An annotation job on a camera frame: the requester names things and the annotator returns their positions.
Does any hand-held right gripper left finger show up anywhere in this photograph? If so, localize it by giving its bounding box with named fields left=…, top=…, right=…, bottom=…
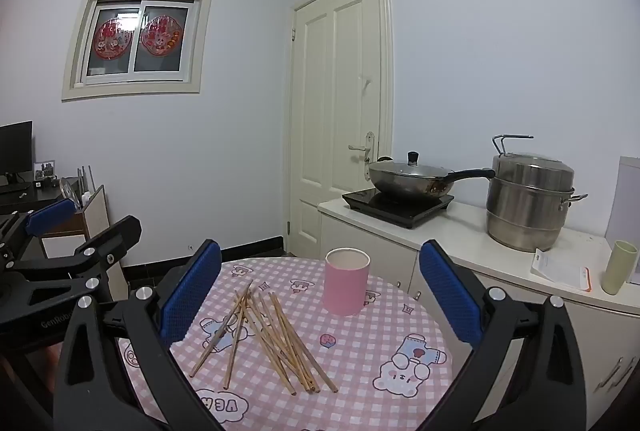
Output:
left=54, top=238, right=236, bottom=431

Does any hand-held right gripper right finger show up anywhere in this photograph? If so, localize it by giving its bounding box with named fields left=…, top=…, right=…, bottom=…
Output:
left=419, top=239, right=588, bottom=431

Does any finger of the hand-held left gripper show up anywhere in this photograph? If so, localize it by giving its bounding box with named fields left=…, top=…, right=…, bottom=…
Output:
left=7, top=214, right=143, bottom=307
left=0, top=197, right=77, bottom=262

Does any bunch of wooden chopsticks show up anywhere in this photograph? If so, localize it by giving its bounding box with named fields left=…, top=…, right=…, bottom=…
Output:
left=190, top=280, right=339, bottom=397

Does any pink cup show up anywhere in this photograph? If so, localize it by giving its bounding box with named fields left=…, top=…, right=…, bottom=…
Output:
left=324, top=248, right=371, bottom=317

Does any dark desk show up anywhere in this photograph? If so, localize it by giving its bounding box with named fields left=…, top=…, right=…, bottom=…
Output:
left=0, top=176, right=83, bottom=232

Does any round glass plate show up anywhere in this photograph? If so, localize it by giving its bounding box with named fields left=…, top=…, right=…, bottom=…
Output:
left=59, top=177, right=78, bottom=212

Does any beige side cabinet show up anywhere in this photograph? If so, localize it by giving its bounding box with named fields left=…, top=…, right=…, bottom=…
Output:
left=39, top=184, right=128, bottom=307

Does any grey metal rod rack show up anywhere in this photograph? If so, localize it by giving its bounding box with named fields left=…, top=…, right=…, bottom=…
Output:
left=76, top=165, right=97, bottom=196

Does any white kitchen cabinet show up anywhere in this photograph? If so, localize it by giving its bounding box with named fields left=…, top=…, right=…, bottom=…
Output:
left=317, top=198, right=640, bottom=431

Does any black monitor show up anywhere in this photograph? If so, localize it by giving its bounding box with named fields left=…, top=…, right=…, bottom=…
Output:
left=0, top=121, right=33, bottom=176

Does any black induction cooktop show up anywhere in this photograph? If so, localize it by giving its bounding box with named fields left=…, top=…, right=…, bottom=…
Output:
left=342, top=188, right=455, bottom=229

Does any white paper booklet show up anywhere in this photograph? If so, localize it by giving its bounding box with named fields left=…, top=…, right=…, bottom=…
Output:
left=530, top=248, right=593, bottom=294

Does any pink checked tablecloth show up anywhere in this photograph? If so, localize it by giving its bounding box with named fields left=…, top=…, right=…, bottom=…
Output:
left=117, top=257, right=453, bottom=431

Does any steel steamer pot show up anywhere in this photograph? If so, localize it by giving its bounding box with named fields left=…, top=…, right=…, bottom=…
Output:
left=486, top=135, right=588, bottom=253

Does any glass wok lid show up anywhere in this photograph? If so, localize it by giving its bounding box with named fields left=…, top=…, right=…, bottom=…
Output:
left=369, top=152, right=453, bottom=176

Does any pale green cup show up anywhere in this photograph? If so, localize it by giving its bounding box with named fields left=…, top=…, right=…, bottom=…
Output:
left=601, top=240, right=639, bottom=296

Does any cream framed window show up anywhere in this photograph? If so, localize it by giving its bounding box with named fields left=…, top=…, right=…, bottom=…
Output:
left=61, top=0, right=214, bottom=102

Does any red round window decoration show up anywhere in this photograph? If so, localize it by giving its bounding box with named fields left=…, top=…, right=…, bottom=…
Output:
left=140, top=15, right=182, bottom=56
left=92, top=18, right=135, bottom=59

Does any cream panel door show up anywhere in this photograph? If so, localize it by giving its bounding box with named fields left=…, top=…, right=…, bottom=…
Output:
left=289, top=0, right=393, bottom=259

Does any black handled wok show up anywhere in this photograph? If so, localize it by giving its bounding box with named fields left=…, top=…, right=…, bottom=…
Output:
left=367, top=152, right=496, bottom=203

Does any silver door handle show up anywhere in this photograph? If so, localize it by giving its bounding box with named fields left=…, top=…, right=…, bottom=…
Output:
left=348, top=131, right=376, bottom=164

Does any metal cabinet handle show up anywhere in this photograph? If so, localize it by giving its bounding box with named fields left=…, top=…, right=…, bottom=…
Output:
left=617, top=363, right=640, bottom=387
left=595, top=357, right=626, bottom=394

